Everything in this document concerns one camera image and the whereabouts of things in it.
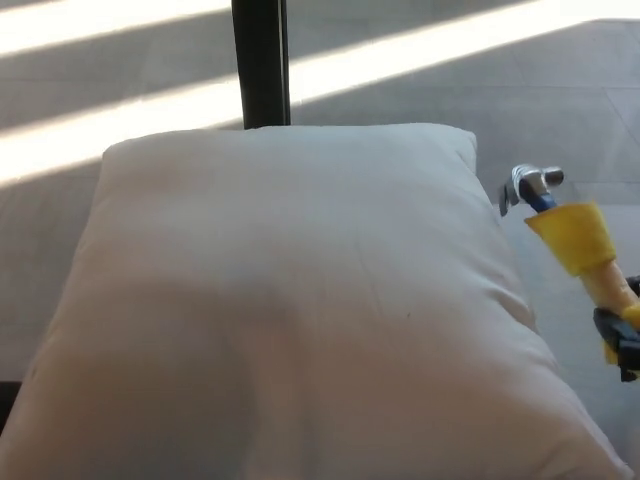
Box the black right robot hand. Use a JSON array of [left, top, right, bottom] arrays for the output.
[[593, 275, 640, 383]]

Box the hammer with yellow foam handle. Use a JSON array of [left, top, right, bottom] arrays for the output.
[[497, 163, 640, 380]]

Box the white pillow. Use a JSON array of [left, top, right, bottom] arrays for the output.
[[0, 125, 635, 480]]

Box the black metal post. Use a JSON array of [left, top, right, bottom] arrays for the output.
[[231, 0, 292, 130]]

